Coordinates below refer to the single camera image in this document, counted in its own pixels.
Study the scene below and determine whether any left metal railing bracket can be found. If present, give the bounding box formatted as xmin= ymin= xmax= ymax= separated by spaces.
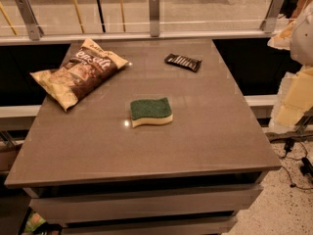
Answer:
xmin=15 ymin=0 xmax=44 ymax=41

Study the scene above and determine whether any brown sea salt chip bag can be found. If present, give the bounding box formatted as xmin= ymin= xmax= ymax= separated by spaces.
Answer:
xmin=30 ymin=38 xmax=128 ymax=111

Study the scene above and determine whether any black rxbar chocolate bar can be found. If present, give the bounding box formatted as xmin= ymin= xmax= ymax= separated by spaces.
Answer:
xmin=164 ymin=54 xmax=201 ymax=72

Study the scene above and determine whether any black floor cable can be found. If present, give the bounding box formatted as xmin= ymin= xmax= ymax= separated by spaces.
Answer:
xmin=269 ymin=137 xmax=313 ymax=191

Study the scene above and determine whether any middle metal railing bracket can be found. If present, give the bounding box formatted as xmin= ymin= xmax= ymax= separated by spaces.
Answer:
xmin=149 ymin=0 xmax=159 ymax=37

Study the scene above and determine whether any green and yellow sponge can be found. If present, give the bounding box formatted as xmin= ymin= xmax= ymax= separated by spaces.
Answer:
xmin=130 ymin=98 xmax=173 ymax=127

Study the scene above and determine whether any metal railing bracket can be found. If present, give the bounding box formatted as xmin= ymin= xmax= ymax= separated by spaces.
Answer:
xmin=149 ymin=0 xmax=159 ymax=37
xmin=260 ymin=0 xmax=285 ymax=33
xmin=15 ymin=0 xmax=44 ymax=41

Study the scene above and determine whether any right metal railing bracket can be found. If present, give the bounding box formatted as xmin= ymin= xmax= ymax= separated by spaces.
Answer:
xmin=260 ymin=0 xmax=285 ymax=33

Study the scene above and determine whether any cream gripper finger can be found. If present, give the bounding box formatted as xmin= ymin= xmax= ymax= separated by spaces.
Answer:
xmin=269 ymin=66 xmax=313 ymax=133
xmin=267 ymin=21 xmax=295 ymax=51

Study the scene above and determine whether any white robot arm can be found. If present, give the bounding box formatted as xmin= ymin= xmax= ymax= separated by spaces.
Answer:
xmin=267 ymin=3 xmax=313 ymax=133

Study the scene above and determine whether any green packet under table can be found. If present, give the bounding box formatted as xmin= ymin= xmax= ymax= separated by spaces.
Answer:
xmin=23 ymin=211 xmax=46 ymax=233

